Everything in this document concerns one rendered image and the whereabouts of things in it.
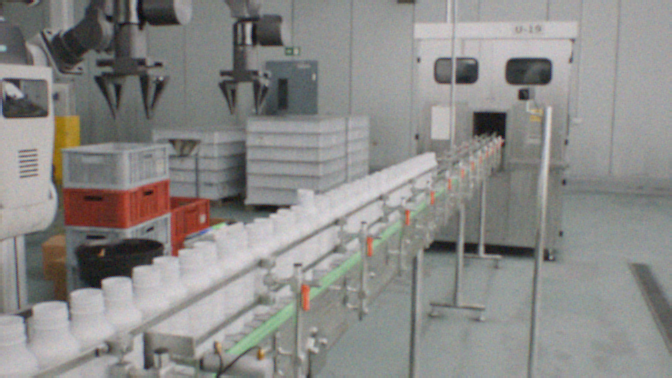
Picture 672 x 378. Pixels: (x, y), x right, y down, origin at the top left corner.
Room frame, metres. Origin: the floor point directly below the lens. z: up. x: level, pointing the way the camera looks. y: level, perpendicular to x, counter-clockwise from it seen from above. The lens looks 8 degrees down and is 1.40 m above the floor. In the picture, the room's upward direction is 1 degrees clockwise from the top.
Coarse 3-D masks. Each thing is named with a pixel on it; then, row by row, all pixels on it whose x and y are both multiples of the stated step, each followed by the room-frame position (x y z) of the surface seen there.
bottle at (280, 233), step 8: (272, 216) 1.36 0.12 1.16; (280, 216) 1.37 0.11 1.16; (280, 224) 1.34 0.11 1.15; (280, 232) 1.34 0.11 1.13; (288, 232) 1.36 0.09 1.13; (280, 240) 1.33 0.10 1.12; (288, 240) 1.34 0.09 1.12; (280, 256) 1.33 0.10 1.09; (288, 256) 1.34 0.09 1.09; (280, 264) 1.33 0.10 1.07; (288, 264) 1.34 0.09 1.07; (280, 272) 1.33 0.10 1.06; (288, 272) 1.34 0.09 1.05; (288, 288) 1.34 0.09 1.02; (280, 296) 1.33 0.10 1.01; (288, 296) 1.34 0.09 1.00
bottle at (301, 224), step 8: (296, 208) 1.46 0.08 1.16; (304, 208) 1.46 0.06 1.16; (296, 216) 1.45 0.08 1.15; (304, 216) 1.46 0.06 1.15; (296, 224) 1.45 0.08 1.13; (304, 224) 1.45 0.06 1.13; (304, 232) 1.44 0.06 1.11; (312, 240) 1.46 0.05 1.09; (304, 248) 1.44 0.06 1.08; (312, 248) 1.47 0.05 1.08; (304, 256) 1.44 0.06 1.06; (312, 256) 1.47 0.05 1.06; (304, 264) 1.44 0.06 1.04; (312, 272) 1.47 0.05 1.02
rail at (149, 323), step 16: (464, 144) 4.64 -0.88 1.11; (416, 176) 2.59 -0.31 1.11; (304, 240) 1.41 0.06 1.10; (240, 272) 1.11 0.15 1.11; (304, 272) 1.41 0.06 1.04; (208, 288) 1.00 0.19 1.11; (272, 288) 1.25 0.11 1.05; (176, 304) 0.91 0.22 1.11; (192, 304) 0.95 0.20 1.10; (256, 304) 1.17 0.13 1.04; (144, 320) 0.84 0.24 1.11; (160, 320) 0.87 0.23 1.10; (224, 320) 1.05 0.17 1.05; (208, 336) 1.00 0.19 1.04
